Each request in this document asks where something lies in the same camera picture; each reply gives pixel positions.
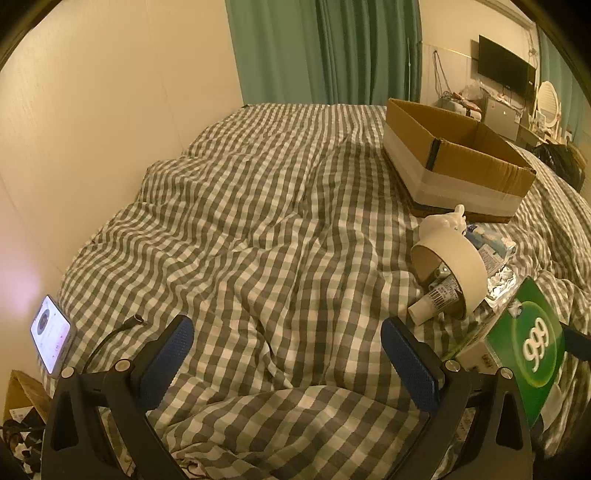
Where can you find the green 999 medicine box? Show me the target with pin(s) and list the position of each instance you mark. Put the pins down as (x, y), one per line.
(526, 338)

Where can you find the smartphone with lit screen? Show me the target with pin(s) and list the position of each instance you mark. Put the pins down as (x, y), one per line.
(52, 334)

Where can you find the cardboard box on floor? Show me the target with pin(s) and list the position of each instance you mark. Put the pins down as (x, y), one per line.
(25, 391)

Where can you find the green window curtain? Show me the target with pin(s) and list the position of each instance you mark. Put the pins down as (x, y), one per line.
(574, 105)

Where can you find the black bag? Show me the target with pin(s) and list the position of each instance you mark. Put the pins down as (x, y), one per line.
(563, 162)

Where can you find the brown cardboard box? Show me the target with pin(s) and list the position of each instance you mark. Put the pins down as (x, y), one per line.
(444, 159)

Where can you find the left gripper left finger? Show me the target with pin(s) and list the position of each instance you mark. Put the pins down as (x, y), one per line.
(75, 443)

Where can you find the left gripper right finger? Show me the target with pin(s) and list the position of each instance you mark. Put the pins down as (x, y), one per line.
(498, 443)

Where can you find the blue cotton swab pack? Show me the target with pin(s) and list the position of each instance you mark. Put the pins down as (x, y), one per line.
(494, 248)

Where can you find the silver foil blister pack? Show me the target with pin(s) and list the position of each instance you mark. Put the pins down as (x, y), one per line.
(500, 287)

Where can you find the black wall television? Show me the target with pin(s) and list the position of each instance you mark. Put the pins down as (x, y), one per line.
(506, 68)

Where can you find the white tape roll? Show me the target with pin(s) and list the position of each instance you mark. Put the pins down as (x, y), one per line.
(446, 246)

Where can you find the small grey refrigerator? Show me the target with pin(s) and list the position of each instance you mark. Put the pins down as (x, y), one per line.
(502, 118)

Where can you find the white oval vanity mirror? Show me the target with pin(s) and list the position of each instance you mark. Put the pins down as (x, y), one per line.
(547, 107)

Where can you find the grey white checked duvet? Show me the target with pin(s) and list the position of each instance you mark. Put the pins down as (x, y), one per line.
(284, 234)

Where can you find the white bunny figurine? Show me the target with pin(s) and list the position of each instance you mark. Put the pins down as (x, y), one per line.
(455, 220)

